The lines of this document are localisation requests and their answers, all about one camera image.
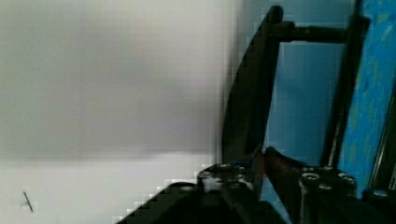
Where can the red black gripper right finger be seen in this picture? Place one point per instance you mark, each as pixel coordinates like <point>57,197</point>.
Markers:
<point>307,192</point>

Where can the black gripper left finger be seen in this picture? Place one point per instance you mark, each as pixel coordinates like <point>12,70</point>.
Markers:
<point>242,171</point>

